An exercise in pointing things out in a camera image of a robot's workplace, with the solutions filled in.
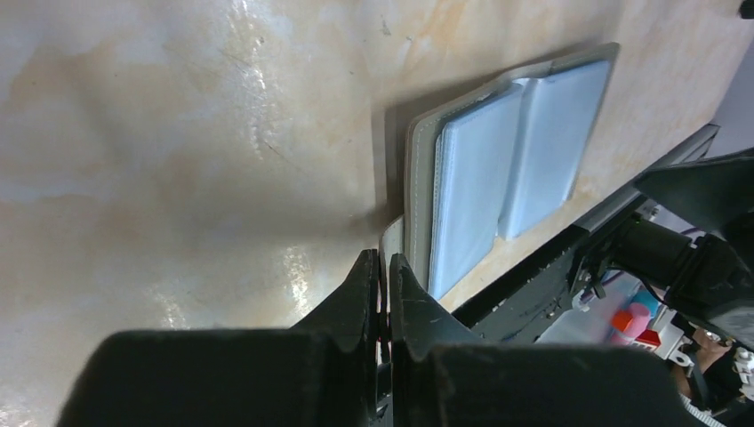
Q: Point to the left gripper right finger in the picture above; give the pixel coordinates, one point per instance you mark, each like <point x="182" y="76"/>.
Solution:
<point x="445" y="375"/>

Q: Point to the background clutter on bench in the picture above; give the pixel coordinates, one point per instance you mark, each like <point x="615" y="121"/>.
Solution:
<point x="714" y="376"/>

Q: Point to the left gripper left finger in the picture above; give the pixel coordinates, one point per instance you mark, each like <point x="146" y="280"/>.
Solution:
<point x="320" y="372"/>

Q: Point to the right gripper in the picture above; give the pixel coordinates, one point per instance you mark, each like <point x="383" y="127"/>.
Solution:
<point x="708" y="279"/>

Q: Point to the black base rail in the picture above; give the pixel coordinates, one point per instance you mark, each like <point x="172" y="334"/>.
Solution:
<point x="525" y="301"/>

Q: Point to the grey card holder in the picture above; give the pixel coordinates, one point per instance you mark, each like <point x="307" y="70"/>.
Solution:
<point x="494" y="161"/>

